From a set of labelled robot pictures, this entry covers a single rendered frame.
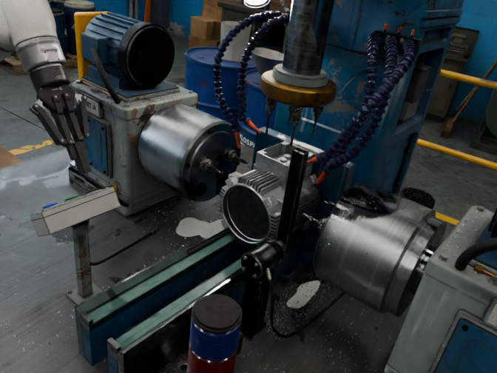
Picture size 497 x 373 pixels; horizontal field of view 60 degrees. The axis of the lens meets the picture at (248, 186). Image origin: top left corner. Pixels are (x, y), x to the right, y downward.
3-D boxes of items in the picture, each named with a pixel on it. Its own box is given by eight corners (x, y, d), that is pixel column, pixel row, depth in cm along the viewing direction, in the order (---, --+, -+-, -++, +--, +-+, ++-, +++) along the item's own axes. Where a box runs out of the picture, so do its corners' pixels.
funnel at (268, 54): (259, 84, 286) (264, 45, 273) (290, 94, 275) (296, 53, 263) (237, 91, 267) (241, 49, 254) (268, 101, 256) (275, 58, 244)
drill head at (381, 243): (328, 235, 122) (347, 155, 110) (479, 315, 100) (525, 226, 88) (274, 275, 104) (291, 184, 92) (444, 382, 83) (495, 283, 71)
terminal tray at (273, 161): (279, 163, 122) (283, 140, 118) (310, 178, 116) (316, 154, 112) (252, 176, 113) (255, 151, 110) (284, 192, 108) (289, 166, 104)
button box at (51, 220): (106, 209, 104) (99, 188, 104) (121, 206, 100) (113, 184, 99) (36, 237, 92) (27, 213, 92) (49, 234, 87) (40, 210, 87)
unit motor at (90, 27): (118, 123, 166) (115, 5, 146) (176, 153, 149) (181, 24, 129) (54, 138, 148) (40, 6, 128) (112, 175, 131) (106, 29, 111)
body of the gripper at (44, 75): (34, 66, 89) (51, 109, 91) (72, 62, 96) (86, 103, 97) (21, 77, 95) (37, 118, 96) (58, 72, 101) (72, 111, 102)
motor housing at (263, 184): (261, 204, 131) (270, 146, 122) (313, 232, 121) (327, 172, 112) (214, 229, 117) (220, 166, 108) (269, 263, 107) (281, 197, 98)
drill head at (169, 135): (169, 152, 156) (171, 83, 144) (246, 192, 137) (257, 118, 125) (109, 172, 139) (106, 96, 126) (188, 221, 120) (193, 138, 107)
